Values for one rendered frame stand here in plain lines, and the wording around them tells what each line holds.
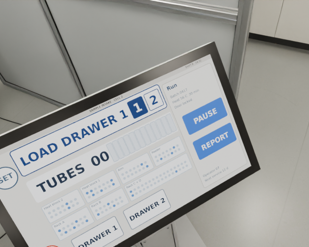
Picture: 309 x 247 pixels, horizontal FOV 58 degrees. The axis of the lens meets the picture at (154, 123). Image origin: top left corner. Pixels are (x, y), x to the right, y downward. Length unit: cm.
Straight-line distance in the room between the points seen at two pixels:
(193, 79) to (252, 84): 173
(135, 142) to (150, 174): 7
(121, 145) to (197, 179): 18
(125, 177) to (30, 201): 18
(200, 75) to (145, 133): 17
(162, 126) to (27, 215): 30
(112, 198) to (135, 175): 6
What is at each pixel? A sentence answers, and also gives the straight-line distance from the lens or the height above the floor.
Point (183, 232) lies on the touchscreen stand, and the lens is 159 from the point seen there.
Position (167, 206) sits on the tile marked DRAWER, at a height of 99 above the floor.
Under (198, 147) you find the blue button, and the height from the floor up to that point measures 105.
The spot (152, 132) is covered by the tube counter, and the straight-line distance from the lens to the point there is 56.
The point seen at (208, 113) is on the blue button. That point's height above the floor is 110.
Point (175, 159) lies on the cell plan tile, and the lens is 58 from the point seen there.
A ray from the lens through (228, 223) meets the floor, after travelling 166.
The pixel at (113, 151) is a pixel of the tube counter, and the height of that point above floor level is 111.
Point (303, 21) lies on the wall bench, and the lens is 251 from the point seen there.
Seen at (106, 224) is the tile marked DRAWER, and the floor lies 102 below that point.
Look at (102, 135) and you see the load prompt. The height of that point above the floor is 114.
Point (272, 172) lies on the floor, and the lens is 184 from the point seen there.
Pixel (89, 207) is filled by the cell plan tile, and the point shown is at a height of 105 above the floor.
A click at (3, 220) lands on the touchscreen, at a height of 109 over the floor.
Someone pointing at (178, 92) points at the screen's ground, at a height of 115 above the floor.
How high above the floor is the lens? 155
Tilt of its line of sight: 50 degrees down
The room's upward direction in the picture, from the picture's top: 10 degrees counter-clockwise
